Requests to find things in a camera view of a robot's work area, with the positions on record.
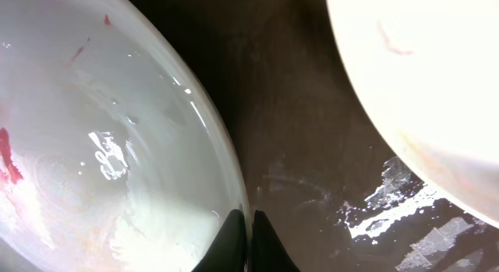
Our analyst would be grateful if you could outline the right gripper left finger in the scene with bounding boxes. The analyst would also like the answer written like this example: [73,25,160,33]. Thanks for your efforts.
[193,209,246,272]

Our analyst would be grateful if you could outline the large brown serving tray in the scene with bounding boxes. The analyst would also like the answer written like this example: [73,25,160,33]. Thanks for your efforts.
[130,0,498,271]

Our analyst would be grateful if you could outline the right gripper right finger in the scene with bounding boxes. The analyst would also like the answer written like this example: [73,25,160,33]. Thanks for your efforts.
[251,210,299,272]

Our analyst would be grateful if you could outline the cream white plate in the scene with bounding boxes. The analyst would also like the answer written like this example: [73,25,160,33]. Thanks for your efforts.
[326,0,498,225]

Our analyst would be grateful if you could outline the pale green plate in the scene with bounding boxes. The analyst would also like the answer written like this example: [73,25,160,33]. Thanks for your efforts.
[1,0,250,271]

